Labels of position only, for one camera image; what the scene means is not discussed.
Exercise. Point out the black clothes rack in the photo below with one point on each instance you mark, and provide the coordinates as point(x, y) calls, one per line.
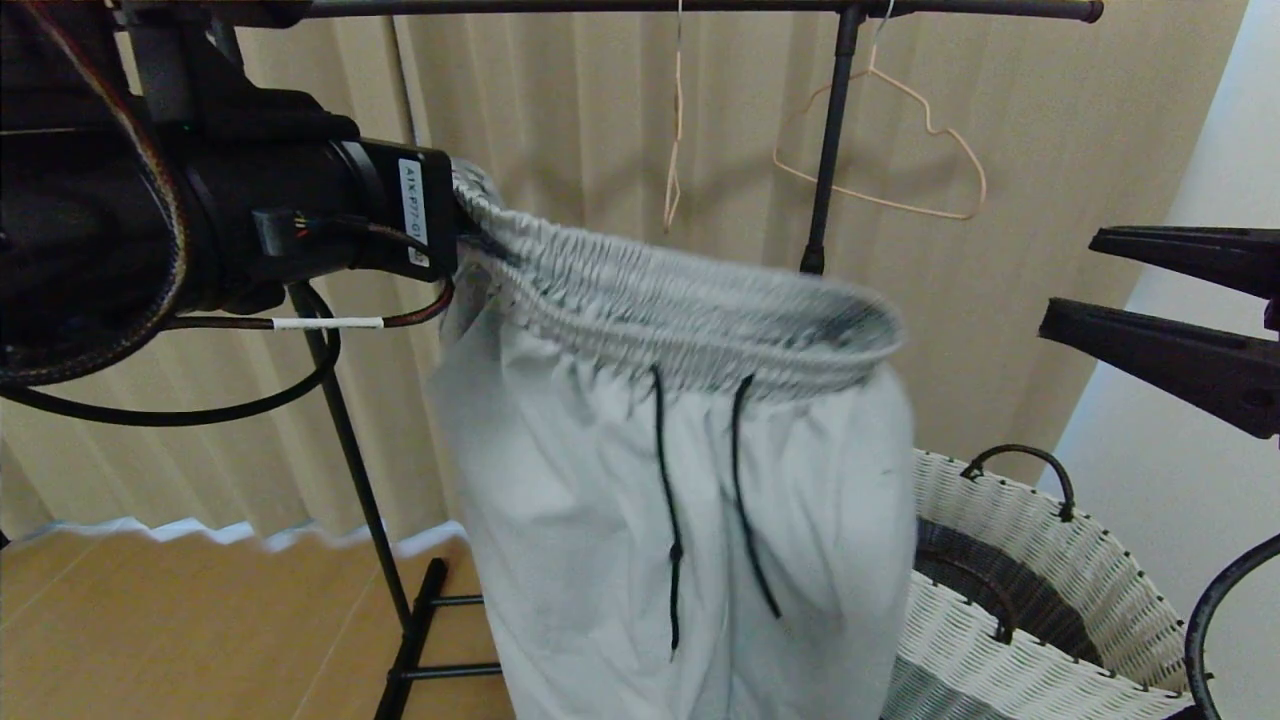
point(356, 480)

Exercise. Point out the pink clothes hanger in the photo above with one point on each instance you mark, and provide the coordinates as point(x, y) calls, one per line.
point(870, 192)
point(678, 100)

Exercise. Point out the pale grey shorts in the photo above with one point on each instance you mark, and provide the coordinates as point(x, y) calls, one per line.
point(600, 520)

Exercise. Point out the grey curtain pull rod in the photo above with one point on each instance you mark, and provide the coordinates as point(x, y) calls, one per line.
point(403, 80)

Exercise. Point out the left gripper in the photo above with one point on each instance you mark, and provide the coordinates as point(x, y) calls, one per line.
point(250, 180)

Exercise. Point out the white laundry basket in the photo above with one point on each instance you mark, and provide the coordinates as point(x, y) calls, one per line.
point(1000, 490)

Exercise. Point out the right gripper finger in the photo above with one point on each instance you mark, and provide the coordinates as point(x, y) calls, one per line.
point(1220, 255)
point(1200, 370)

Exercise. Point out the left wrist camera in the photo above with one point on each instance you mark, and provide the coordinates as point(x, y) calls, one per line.
point(240, 110)

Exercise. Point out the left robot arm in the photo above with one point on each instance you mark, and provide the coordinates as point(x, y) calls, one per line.
point(50, 70)

